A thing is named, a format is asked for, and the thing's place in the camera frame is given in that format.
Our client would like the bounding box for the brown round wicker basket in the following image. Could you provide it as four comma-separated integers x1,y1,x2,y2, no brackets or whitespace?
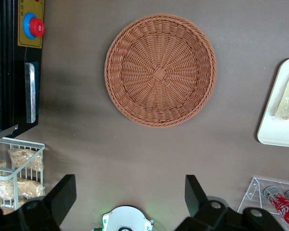
104,13,218,128

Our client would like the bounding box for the black emergency stop control box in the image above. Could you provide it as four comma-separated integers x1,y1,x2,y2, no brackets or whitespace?
0,0,46,138

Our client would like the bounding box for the clear acrylic bottle rack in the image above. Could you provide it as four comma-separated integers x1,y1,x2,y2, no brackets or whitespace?
236,176,289,231

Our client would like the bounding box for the white wire shelf rack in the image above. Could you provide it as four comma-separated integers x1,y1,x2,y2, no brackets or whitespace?
0,137,46,215

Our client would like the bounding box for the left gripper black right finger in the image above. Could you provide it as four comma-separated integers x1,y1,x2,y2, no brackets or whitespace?
184,174,229,219

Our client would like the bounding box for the grey metal strut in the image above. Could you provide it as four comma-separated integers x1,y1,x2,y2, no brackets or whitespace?
0,124,19,143

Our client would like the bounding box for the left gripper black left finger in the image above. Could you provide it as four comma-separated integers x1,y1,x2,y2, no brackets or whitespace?
44,174,77,228

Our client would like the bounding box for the cream plastic tray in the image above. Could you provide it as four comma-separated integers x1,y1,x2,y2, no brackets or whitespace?
257,57,289,148

